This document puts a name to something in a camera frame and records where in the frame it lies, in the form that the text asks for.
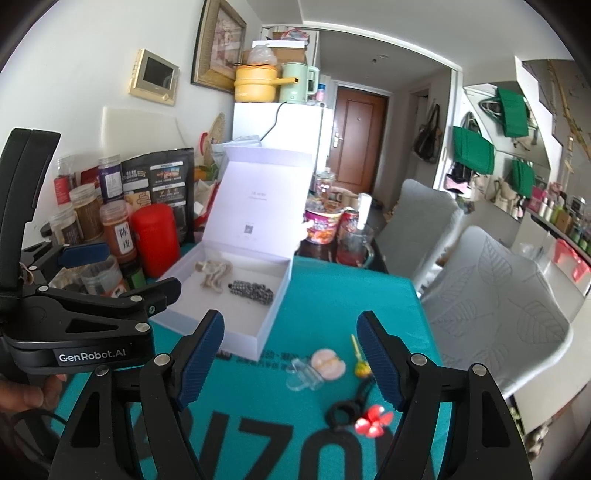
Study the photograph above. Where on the pink round case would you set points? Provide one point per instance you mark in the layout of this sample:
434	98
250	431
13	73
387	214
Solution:
328	363

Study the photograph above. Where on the black shoulder bag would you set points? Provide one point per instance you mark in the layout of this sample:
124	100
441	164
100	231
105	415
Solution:
427	138

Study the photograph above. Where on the gold intercom panel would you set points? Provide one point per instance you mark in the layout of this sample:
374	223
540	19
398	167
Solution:
154	76

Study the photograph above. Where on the brown spice jar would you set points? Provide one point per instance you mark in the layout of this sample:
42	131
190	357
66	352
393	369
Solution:
87	214

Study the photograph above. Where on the white fridge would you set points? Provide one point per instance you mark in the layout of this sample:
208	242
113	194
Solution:
295	134

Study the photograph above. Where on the clear jar orange label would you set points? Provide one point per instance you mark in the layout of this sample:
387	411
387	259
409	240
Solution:
101	281

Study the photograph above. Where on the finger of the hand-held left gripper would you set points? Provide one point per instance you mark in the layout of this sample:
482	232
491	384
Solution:
157	295
85	254

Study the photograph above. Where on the red cylindrical canister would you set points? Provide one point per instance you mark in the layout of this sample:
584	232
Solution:
154	240

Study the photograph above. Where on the red paper bag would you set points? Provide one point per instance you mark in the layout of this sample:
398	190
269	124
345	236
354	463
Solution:
570	263

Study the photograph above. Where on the person's left hand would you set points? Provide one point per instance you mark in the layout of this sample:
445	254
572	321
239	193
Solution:
27	394

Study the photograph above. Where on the red flower hair clip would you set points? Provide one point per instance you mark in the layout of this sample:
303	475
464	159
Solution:
371	422

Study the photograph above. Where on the clear jar dark contents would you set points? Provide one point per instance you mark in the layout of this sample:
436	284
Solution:
64	230

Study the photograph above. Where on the yellow lollipop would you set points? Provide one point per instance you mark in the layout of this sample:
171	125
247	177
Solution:
362	369

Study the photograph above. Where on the teal printed mat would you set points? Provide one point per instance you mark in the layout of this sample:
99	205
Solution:
314	304

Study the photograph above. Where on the brown wooden door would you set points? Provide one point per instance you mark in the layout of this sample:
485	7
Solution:
355	138

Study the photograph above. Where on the row of cosmetic bottles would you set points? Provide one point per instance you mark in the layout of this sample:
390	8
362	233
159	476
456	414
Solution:
558	212

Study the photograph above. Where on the grey leaf-pattern covered chair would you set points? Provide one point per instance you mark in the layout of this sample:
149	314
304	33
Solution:
415	221
498	314

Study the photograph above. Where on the white tube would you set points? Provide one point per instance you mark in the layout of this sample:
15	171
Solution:
364	207

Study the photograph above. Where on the purple label jar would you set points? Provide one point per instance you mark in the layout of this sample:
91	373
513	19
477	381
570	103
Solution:
111	182

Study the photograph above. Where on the orange powder jar white label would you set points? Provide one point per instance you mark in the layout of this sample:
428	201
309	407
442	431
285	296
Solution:
117	230

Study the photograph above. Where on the clear plastic hair clip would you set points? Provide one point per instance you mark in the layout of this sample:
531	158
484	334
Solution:
302	376

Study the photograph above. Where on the white gift box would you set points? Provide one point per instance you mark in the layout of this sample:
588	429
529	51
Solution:
258	203

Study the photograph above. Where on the red drink can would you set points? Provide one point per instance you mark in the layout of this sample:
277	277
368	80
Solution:
349	218

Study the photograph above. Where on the yellow cooking pot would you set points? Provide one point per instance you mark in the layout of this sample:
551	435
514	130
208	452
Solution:
254	85

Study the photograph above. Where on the instant noodle cup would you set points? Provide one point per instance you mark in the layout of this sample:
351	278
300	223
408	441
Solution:
321	228

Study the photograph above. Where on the glass mug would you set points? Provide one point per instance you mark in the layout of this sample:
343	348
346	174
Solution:
353	244

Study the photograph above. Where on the clear plastic food bag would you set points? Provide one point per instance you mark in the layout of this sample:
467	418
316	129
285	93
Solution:
264	55

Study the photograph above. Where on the black printed pouch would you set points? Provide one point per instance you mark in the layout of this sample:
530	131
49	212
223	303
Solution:
159	184

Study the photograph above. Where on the woven straw fan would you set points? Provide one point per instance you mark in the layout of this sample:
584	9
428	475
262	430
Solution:
217	129

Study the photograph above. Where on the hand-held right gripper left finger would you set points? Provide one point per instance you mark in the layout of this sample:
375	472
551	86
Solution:
203	360

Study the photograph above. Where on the light green electric kettle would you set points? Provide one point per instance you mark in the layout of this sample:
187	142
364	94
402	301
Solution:
295	85

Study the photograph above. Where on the framed picture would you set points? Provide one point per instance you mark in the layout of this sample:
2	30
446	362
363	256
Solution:
221	41

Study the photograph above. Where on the cardboard box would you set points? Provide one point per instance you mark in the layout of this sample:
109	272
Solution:
291	51

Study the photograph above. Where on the green tote bag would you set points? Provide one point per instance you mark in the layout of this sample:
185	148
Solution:
473	150

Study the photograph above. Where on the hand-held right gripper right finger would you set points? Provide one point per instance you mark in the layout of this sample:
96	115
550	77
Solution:
374	355

